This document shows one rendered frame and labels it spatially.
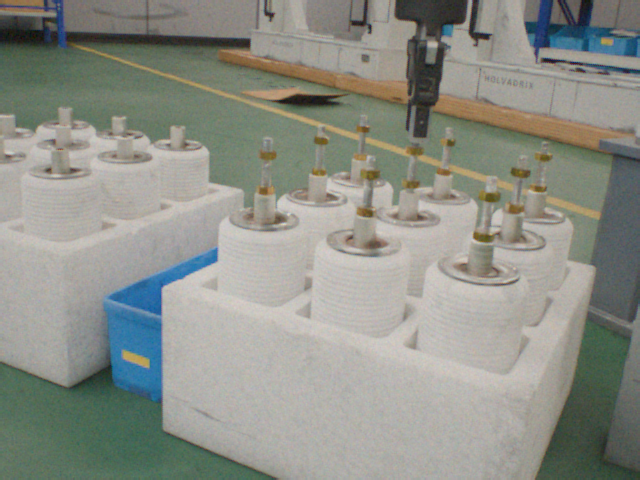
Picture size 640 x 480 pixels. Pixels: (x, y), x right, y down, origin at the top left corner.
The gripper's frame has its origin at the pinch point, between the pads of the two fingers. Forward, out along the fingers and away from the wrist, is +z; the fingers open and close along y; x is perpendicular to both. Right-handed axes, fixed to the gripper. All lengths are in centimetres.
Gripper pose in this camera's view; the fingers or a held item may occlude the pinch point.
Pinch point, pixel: (417, 125)
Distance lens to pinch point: 78.1
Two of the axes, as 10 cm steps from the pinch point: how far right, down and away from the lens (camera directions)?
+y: 0.6, -3.1, 9.5
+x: -10.0, -0.9, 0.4
